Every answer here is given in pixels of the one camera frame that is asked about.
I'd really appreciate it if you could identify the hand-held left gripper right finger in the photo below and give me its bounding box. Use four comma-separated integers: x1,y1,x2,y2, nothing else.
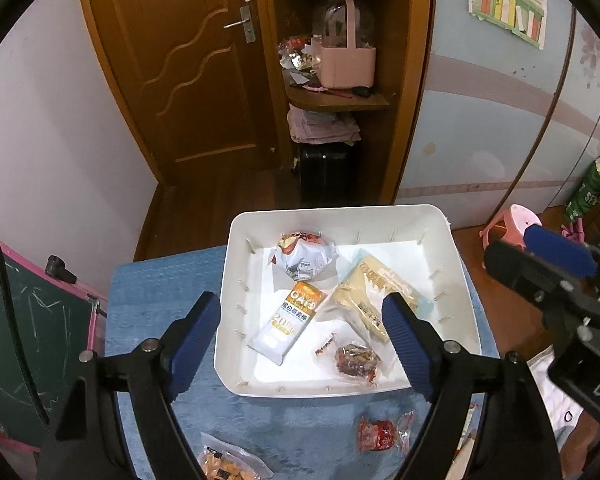
381,292,563,480

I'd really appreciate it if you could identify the crumpled silver snack packet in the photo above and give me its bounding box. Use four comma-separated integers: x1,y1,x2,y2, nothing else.
270,231,338,282

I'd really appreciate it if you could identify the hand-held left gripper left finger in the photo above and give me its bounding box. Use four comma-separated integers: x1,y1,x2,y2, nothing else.
37,291,222,480

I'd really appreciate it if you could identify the white orange snack bar packet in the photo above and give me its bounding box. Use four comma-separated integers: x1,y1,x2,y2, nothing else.
247,281,327,366

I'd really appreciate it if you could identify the pink basket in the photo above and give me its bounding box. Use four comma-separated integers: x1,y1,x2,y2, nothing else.
319,0,377,88

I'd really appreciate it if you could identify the clear plastic dome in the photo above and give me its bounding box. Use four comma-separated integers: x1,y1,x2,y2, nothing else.
311,0,376,51

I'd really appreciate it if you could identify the green chalkboard pink frame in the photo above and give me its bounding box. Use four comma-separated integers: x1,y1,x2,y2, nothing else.
0,232,108,456

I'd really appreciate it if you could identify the dark nut snack clear wrapper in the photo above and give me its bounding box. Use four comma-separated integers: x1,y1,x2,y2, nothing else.
314,332,383,386

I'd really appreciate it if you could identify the pale blue wardrobe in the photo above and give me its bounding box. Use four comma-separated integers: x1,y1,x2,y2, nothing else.
395,0,600,231

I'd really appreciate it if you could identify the small dark tool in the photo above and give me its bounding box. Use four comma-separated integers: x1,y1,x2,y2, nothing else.
325,86,376,100

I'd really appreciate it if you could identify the wall poster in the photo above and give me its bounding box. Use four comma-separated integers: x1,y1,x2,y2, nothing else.
466,0,548,51

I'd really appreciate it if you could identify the folded pink cloth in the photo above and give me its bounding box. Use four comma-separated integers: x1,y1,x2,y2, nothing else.
286,106,363,145

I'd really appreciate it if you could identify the black knob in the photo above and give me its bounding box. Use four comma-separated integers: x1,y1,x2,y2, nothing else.
46,255,78,285

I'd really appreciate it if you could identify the green bag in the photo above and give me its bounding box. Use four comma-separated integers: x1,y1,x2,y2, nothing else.
562,157,600,223

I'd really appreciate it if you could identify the pink plastic stool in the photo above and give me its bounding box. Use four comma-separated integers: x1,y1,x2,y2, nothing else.
479,204,543,248

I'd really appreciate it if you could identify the wooden shelf unit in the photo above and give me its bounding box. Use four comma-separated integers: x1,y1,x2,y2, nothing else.
252,0,433,206

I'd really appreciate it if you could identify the pile of shiny wrappers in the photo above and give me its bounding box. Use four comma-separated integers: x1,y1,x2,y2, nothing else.
278,34,326,73

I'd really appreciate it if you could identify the white cloth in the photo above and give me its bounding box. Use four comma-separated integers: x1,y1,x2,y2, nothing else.
527,345,600,456

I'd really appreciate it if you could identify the metal door handle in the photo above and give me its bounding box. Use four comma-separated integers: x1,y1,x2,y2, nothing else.
223,5,257,43

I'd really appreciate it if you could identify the pale yellow snack packet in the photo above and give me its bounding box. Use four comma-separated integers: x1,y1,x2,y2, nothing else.
316,248,433,343

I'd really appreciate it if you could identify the black suitcase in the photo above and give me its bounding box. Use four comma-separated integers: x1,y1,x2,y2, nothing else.
295,141,361,206

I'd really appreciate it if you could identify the orange cracker clear packet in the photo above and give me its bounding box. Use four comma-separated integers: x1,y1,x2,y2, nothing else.
197,432,276,480

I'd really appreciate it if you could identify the white plastic tray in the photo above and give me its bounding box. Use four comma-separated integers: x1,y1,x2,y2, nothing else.
213,204,482,399

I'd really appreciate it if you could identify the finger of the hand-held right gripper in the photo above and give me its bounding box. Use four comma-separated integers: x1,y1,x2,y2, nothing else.
484,239,600,333
524,224,600,302

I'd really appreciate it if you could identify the blue table cloth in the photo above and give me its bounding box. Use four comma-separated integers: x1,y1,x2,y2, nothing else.
104,245,501,480

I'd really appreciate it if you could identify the small dark red snack packet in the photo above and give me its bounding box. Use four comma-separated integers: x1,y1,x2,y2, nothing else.
356,410,416,456

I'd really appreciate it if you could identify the brown wooden door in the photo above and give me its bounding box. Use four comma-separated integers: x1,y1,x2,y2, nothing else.
75,0,281,186

